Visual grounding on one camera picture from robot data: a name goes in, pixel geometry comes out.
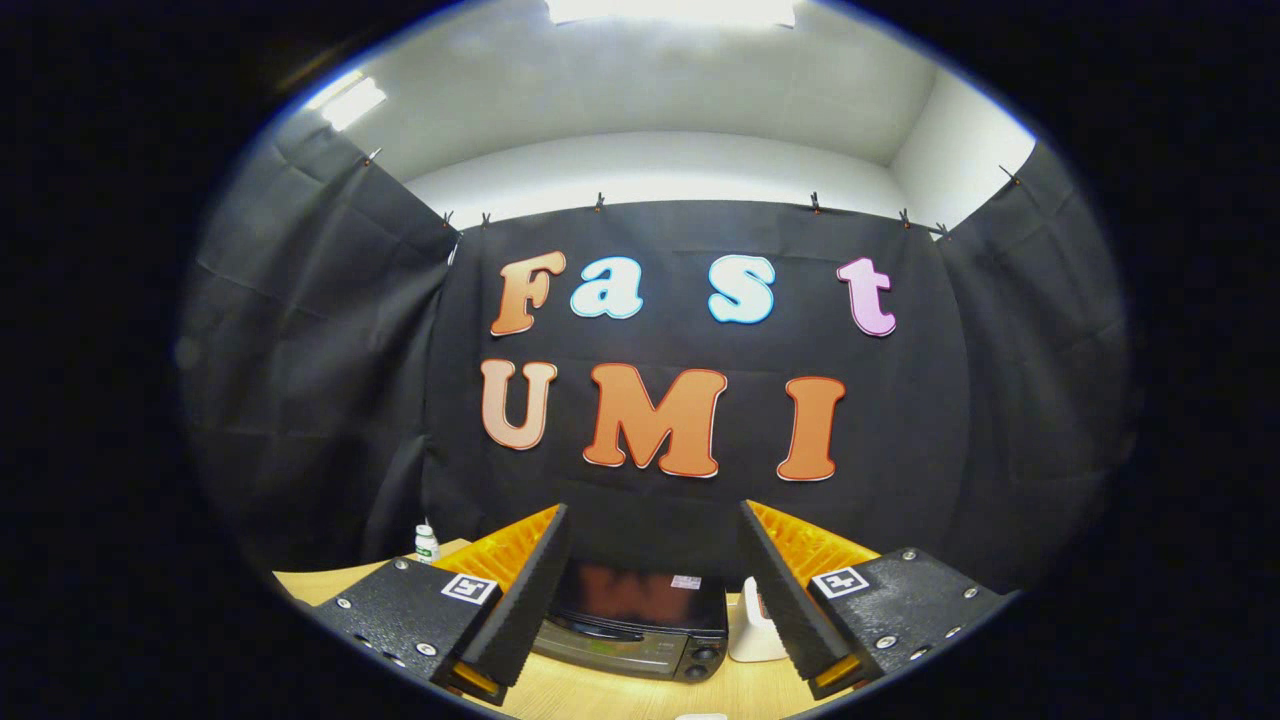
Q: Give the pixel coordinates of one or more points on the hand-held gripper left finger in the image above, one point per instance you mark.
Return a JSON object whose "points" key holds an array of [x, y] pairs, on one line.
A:
{"points": [[535, 590]]}

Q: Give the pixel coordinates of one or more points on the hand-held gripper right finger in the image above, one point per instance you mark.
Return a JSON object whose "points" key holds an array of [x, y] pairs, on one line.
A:
{"points": [[775, 590]]}

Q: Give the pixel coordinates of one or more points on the black toaster oven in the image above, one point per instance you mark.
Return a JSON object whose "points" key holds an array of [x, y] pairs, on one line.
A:
{"points": [[630, 610]]}

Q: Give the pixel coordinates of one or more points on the white bread toaster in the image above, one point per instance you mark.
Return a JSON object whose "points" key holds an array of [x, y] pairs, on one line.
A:
{"points": [[750, 640]]}

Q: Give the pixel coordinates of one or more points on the white bottle green label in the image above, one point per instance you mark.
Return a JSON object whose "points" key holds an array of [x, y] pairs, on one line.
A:
{"points": [[427, 545]]}

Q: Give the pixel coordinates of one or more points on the row of small cloth clips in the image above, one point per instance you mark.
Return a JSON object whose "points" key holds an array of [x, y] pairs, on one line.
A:
{"points": [[816, 203]]}

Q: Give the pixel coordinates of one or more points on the small ceiling light panel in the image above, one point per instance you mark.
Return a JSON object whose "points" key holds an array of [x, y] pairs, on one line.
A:
{"points": [[350, 100]]}

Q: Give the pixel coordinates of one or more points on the large ceiling light panel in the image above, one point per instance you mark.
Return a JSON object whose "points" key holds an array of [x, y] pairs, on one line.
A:
{"points": [[670, 10]]}

